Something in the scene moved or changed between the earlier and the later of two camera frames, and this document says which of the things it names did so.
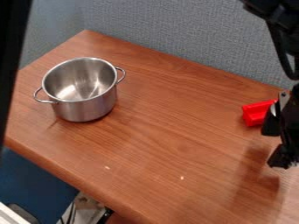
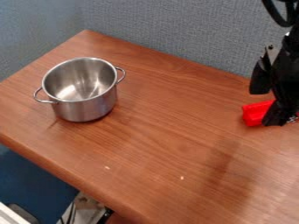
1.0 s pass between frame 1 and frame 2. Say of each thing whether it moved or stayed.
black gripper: moved
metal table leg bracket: stayed
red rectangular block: stayed
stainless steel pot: stayed
